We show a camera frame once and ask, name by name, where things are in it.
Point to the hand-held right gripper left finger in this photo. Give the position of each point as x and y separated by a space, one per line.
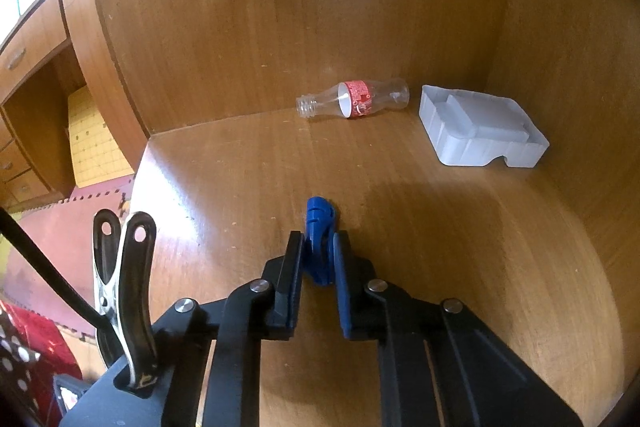
295 277

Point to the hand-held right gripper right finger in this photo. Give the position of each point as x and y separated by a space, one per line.
342 287

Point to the blue plastic item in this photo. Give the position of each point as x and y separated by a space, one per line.
320 217

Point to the clear plastic bottle red label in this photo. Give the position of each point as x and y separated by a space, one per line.
380 94

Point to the translucent plastic tray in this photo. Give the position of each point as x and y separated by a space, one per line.
480 127

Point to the wooden shelf unit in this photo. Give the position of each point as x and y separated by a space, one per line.
300 7

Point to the red cushion with gold stars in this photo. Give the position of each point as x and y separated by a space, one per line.
45 337

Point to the brown polka-dot blanket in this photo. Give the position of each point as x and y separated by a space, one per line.
12 357

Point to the metal spring clip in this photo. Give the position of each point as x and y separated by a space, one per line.
130 307

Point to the yellow gridded mat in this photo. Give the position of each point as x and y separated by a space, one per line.
97 142

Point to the wooden desk with drawers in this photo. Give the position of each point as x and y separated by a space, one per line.
35 37

